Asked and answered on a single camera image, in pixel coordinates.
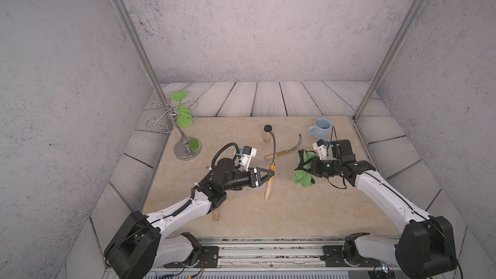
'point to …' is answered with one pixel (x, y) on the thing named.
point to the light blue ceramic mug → (321, 128)
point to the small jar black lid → (267, 128)
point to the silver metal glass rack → (190, 148)
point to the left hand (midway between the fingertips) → (274, 176)
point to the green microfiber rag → (303, 177)
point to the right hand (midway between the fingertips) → (303, 166)
